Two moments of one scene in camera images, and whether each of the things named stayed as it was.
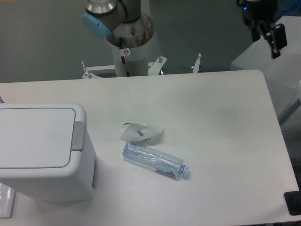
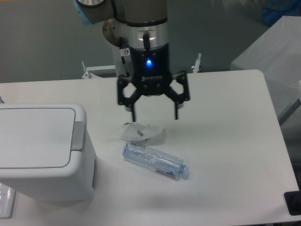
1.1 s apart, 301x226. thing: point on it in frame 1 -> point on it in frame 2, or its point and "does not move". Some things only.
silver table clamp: x=196 y=67 does not move
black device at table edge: x=293 y=199 does not move
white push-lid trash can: x=46 y=153 does not move
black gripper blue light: x=257 y=15 -> x=150 y=70
